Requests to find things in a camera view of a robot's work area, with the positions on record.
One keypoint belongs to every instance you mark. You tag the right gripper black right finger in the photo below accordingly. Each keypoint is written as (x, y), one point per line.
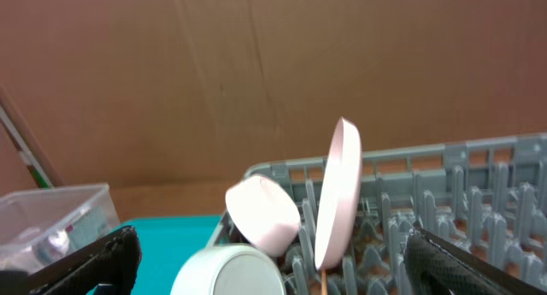
(435, 266)

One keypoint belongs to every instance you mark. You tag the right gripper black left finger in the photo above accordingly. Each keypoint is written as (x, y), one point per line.
(107, 266)

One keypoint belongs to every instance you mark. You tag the large white plate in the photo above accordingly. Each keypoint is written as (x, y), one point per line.
(340, 192)

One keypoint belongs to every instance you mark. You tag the wooden chopstick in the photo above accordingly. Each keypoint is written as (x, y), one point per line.
(324, 283)

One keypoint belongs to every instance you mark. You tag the grey-white bowl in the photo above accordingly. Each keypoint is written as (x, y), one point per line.
(235, 269)

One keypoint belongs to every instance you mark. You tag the pink bowl with rice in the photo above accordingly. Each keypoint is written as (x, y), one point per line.
(264, 213)

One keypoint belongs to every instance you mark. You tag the clear plastic waste bin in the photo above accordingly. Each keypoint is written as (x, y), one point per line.
(42, 226)

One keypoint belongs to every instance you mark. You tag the teal plastic tray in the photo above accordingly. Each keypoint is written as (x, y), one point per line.
(166, 243)

